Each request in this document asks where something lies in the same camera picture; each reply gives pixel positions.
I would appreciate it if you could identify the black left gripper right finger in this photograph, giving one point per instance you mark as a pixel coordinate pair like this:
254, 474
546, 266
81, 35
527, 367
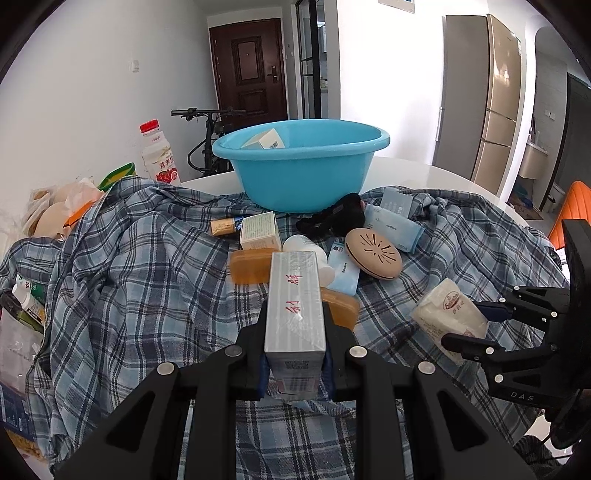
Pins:
412, 421

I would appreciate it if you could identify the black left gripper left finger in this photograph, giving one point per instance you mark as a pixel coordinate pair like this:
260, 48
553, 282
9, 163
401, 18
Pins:
179, 422

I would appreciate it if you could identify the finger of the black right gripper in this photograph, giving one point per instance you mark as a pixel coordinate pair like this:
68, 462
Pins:
529, 365
533, 306

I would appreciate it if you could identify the white tissue pack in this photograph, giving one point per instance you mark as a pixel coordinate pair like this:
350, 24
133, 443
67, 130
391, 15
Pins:
445, 309

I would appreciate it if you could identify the silver red-lettered carton box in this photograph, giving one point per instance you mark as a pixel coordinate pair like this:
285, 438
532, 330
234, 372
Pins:
295, 325

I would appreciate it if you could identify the orange chair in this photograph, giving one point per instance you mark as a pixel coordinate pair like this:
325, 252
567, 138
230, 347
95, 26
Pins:
576, 205

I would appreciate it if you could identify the amber soap box lid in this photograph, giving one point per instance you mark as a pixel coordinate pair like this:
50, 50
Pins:
345, 309

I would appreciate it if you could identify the small light blue wipes pack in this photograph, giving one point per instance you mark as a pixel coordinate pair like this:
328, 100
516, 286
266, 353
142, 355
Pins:
347, 273

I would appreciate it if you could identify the blue plaid cloth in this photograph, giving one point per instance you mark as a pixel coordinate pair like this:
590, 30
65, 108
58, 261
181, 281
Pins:
141, 281

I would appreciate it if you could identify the tan round vented disc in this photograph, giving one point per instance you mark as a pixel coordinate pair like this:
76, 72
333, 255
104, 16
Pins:
374, 253

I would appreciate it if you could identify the grey-blue flat box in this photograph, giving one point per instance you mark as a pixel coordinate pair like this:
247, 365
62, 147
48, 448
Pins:
397, 201

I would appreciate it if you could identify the amber soap box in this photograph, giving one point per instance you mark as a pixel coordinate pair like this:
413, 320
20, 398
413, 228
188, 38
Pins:
247, 267

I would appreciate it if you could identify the white lotion bottle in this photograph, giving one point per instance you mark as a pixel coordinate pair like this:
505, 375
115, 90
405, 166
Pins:
301, 243

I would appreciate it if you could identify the black fabric pouch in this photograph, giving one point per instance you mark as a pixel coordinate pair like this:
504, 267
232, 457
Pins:
345, 215

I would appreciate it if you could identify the champagne refrigerator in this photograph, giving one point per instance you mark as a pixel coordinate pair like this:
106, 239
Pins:
480, 99

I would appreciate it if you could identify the gold wrapped small tube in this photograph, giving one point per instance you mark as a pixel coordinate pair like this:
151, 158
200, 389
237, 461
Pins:
226, 226

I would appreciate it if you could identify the cream green-print box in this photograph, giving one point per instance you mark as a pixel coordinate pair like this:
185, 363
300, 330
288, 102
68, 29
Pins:
260, 232

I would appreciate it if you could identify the plastic bag of bread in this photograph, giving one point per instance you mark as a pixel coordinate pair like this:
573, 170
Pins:
52, 212

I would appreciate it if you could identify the yellow green bag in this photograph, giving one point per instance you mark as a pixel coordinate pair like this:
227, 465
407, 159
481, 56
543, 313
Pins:
115, 175

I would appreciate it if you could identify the blue plastic basin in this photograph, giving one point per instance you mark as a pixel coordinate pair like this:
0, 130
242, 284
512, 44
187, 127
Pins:
322, 161

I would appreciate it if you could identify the red-capped milk bottle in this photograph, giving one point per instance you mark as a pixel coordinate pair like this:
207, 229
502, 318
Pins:
157, 155

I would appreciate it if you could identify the white box in basin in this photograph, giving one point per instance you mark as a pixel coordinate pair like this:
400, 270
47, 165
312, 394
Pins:
264, 140

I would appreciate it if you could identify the black bicycle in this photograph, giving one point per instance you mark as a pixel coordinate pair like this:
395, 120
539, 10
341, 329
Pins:
214, 129

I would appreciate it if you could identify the dark brown door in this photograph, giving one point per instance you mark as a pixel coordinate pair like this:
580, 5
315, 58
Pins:
247, 60

